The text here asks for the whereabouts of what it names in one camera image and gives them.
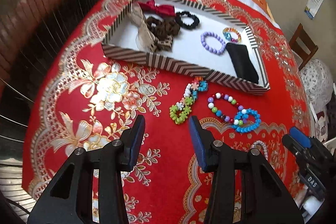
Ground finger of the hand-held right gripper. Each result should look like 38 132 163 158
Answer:
282 134 310 161
289 127 313 148

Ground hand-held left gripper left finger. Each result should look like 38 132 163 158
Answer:
28 114 146 224

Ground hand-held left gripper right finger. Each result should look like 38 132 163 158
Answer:
189 115 305 224

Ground flower bead bracelet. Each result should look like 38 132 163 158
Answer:
169 76 209 125

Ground black pouch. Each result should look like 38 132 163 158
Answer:
225 42 260 84

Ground striped shallow box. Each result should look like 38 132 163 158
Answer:
102 0 271 96

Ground purple bead bracelet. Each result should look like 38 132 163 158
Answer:
201 31 226 55

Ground leopard print hair clip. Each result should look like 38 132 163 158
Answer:
154 35 174 52

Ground clear colourful bracelet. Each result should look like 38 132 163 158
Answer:
223 27 242 43

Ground brown scrunchie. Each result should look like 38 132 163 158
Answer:
146 16 181 42

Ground black scrunchie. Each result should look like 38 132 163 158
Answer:
175 11 200 30

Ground beige mesh bow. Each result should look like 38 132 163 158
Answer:
128 2 156 52

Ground red bow hair tie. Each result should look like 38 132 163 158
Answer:
138 0 176 18

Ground red floral tablecloth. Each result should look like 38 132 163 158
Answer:
22 0 315 224

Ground white floral cloth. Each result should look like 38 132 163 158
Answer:
299 59 335 109

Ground wooden chair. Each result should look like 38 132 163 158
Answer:
289 23 319 71

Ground wooden radiator cover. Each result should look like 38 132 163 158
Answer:
0 0 137 98

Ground multicolour bead bracelet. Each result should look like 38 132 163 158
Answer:
207 93 247 126

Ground blue bead bracelet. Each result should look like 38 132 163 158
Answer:
233 109 261 133

